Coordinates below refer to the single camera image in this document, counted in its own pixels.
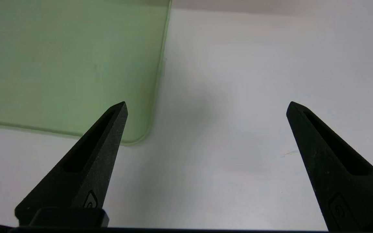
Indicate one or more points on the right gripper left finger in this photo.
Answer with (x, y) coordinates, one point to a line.
(86, 171)

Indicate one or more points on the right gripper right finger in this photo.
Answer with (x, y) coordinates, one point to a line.
(342, 171)

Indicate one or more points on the green plastic tray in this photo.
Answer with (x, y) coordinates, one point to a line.
(70, 64)

